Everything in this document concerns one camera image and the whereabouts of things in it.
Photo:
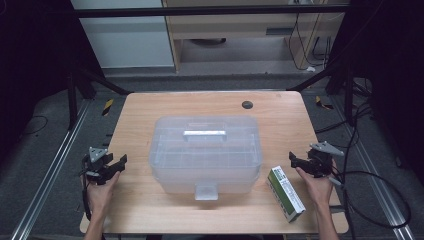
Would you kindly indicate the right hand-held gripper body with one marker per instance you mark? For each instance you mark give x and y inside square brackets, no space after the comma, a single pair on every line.
[320,163]

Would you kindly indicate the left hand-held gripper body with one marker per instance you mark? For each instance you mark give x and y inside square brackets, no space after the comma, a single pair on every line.
[98,168]

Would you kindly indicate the green white medicine box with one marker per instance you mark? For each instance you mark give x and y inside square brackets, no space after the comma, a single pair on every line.
[286,193]

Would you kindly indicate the clear plastic storage box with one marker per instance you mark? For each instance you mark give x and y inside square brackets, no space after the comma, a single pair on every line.
[205,156]

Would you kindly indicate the person's right hand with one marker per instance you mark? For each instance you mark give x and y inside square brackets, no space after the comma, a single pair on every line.
[319,190]

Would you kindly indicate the person's left hand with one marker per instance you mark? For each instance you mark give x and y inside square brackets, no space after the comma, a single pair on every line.
[99,196]

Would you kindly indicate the grey tape piece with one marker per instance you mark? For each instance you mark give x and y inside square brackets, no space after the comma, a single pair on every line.
[337,209]

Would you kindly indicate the yellow black tape strip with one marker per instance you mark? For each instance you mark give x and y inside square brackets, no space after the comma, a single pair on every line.
[321,103]
[107,107]

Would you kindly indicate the black metal stand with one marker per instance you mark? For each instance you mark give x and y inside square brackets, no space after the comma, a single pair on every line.
[71,100]
[349,100]

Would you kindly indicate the dark round table grommet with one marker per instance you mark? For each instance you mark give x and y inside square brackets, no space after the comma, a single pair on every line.
[247,105]

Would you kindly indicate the white cabinet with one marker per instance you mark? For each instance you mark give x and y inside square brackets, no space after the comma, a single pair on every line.
[126,43]

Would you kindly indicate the black curtain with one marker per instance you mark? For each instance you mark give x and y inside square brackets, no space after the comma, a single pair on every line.
[393,66]
[33,50]

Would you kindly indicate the light wooden desk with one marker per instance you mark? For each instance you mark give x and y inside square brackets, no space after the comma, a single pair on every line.
[233,23]

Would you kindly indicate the aluminium floor rail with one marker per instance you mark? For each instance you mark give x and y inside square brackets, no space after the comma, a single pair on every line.
[368,163]
[50,176]

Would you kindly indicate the black horizontal frame bar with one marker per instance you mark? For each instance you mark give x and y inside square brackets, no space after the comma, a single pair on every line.
[200,11]

